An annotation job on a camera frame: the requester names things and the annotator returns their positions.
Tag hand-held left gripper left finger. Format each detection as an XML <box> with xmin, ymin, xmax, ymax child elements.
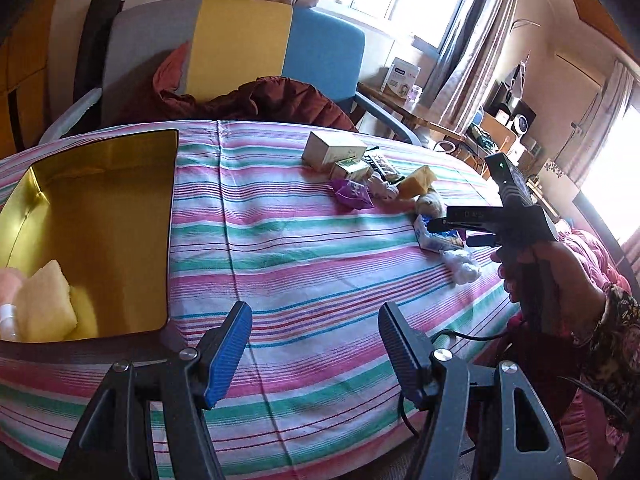
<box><xmin>59</xmin><ymin>301</ymin><xmax>253</xmax><ymax>480</ymax></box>

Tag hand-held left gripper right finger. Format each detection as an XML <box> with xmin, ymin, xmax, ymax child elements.
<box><xmin>378</xmin><ymin>301</ymin><xmax>573</xmax><ymax>480</ymax></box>

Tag cream plush toy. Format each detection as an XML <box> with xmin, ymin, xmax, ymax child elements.
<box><xmin>412</xmin><ymin>191</ymin><xmax>446</xmax><ymax>221</ymax></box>

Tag blue tissue pack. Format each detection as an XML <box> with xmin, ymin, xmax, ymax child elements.
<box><xmin>414</xmin><ymin>214</ymin><xmax>466</xmax><ymax>252</ymax></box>

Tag black remote control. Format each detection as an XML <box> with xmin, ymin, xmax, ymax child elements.
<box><xmin>362</xmin><ymin>152</ymin><xmax>406</xmax><ymax>184</ymax></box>

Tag purple snack packet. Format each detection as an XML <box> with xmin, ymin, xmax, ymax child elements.
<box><xmin>332</xmin><ymin>178</ymin><xmax>375</xmax><ymax>210</ymax></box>

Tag gold tin box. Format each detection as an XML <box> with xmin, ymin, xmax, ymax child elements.
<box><xmin>0</xmin><ymin>129</ymin><xmax>180</xmax><ymax>343</ymax></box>

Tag person's right forearm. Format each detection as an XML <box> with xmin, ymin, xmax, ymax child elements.
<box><xmin>565</xmin><ymin>282</ymin><xmax>640</xmax><ymax>411</ymax></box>

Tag person's right hand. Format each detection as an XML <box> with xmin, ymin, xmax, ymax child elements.
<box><xmin>491</xmin><ymin>242</ymin><xmax>607</xmax><ymax>333</ymax></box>

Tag pink blanket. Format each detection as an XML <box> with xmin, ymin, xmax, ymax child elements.
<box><xmin>557</xmin><ymin>220</ymin><xmax>640</xmax><ymax>480</ymax></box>

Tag light wooden box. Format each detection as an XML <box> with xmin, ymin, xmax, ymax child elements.
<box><xmin>480</xmin><ymin>112</ymin><xmax>516</xmax><ymax>151</ymax></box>

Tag black speaker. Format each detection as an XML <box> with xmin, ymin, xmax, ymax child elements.
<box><xmin>507</xmin><ymin>100</ymin><xmax>537</xmax><ymax>136</ymax></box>

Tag striped tablecloth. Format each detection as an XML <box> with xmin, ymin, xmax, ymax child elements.
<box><xmin>0</xmin><ymin>120</ymin><xmax>531</xmax><ymax>466</ymax></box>

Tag wooden side table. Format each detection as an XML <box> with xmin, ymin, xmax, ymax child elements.
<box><xmin>357</xmin><ymin>81</ymin><xmax>481</xmax><ymax>143</ymax></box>

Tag small green box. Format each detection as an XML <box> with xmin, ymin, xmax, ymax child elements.
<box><xmin>330</xmin><ymin>157</ymin><xmax>373</xmax><ymax>181</ymax></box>

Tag beige cardboard box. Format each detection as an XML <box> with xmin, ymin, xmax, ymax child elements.
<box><xmin>301</xmin><ymin>131</ymin><xmax>368</xmax><ymax>170</ymax></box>

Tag white printed box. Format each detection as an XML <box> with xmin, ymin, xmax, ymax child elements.
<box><xmin>381</xmin><ymin>57</ymin><xmax>422</xmax><ymax>97</ymax></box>

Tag dark red down jacket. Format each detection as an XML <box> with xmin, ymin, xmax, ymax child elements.
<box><xmin>120</xmin><ymin>42</ymin><xmax>358</xmax><ymax>133</ymax></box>

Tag grey yellow blue chair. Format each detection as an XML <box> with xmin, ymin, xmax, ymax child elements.
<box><xmin>40</xmin><ymin>0</ymin><xmax>421</xmax><ymax>146</ymax></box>

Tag orange wooden wardrobe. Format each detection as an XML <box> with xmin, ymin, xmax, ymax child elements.
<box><xmin>0</xmin><ymin>0</ymin><xmax>66</xmax><ymax>156</ymax></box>

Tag black cable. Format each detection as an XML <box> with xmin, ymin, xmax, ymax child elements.
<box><xmin>430</xmin><ymin>327</ymin><xmax>511</xmax><ymax>343</ymax></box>
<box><xmin>397</xmin><ymin>392</ymin><xmax>426</xmax><ymax>441</ymax></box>

